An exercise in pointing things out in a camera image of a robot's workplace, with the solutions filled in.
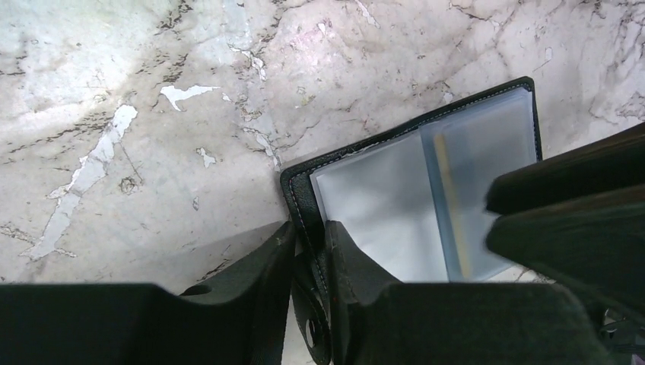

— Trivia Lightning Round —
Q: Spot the black card holder wallet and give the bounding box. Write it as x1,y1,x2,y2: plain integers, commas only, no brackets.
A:
280,76,542,364

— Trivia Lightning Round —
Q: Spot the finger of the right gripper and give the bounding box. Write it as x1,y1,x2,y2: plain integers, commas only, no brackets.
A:
486,123,644,215
486,186,644,322

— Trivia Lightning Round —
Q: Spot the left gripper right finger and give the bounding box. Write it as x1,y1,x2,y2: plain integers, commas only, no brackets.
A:
325,221,612,364

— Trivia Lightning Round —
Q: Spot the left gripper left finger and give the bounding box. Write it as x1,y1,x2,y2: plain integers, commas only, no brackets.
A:
1,222,296,364

